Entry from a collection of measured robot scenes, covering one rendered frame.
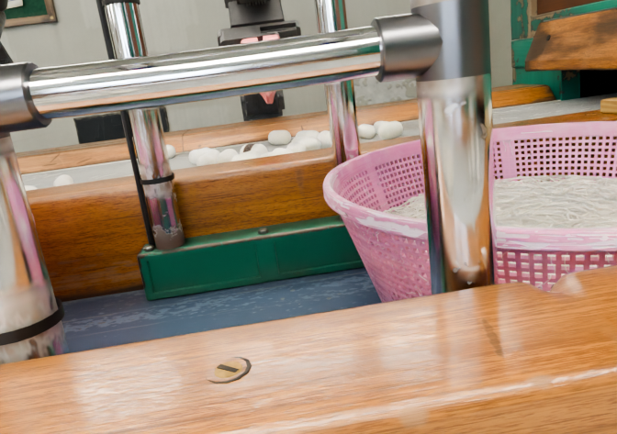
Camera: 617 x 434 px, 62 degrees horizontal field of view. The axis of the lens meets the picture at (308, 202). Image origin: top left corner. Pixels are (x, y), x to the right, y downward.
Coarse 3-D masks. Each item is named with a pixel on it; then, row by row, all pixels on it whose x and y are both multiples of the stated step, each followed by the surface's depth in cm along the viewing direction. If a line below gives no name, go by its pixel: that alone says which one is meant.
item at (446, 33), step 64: (448, 0) 15; (128, 64) 15; (192, 64) 15; (256, 64) 15; (320, 64) 15; (384, 64) 15; (448, 64) 15; (0, 128) 15; (448, 128) 16; (0, 192) 15; (448, 192) 16; (0, 256) 15; (448, 256) 17; (0, 320) 16
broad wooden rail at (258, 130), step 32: (512, 96) 81; (544, 96) 80; (192, 128) 86; (224, 128) 79; (256, 128) 78; (288, 128) 78; (320, 128) 78; (32, 160) 76; (64, 160) 76; (96, 160) 76
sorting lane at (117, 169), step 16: (496, 112) 76; (512, 112) 74; (528, 112) 72; (544, 112) 70; (560, 112) 68; (576, 112) 66; (416, 128) 70; (240, 144) 77; (272, 144) 73; (128, 160) 76; (176, 160) 70; (32, 176) 73; (48, 176) 70; (80, 176) 67; (96, 176) 65; (112, 176) 63
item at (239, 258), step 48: (96, 0) 36; (336, 0) 37; (144, 48) 37; (336, 96) 39; (144, 144) 38; (336, 144) 40; (144, 192) 40; (192, 240) 42; (240, 240) 40; (288, 240) 41; (336, 240) 41; (144, 288) 41; (192, 288) 41
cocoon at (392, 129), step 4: (384, 124) 63; (388, 124) 63; (392, 124) 63; (396, 124) 63; (400, 124) 64; (380, 128) 63; (384, 128) 63; (388, 128) 62; (392, 128) 63; (396, 128) 63; (400, 128) 64; (380, 132) 63; (384, 132) 63; (388, 132) 62; (392, 132) 63; (396, 132) 63; (400, 132) 64; (380, 136) 63; (384, 136) 63; (388, 136) 63; (392, 136) 63; (396, 136) 64
